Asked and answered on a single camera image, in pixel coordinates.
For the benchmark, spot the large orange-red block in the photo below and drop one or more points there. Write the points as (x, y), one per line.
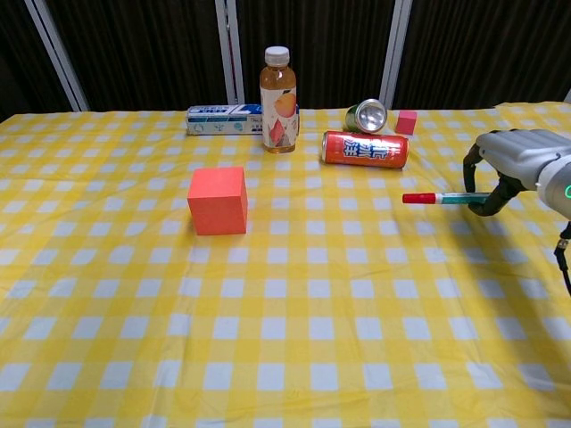
(218, 205)

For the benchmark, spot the red orange drink can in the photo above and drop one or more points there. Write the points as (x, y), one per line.
(363, 149)

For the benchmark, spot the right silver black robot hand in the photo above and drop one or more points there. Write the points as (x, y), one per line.
(517, 153)

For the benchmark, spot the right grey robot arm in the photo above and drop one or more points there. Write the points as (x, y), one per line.
(557, 187)

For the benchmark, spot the green drink can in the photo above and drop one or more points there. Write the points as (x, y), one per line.
(368, 115)

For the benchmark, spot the white blue long box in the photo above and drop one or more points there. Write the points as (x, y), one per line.
(218, 120)

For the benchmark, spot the grey aluminium frame post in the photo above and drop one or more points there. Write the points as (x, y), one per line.
(58, 58)
(229, 53)
(394, 53)

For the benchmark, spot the small pink cube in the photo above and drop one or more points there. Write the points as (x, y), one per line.
(406, 123)

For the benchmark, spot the tea bottle with white cap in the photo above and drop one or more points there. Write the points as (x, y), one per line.
(278, 116)

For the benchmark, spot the yellow white checkered tablecloth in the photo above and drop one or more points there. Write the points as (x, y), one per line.
(267, 312)

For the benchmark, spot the red-capped marker pen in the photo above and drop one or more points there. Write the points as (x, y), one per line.
(424, 198)

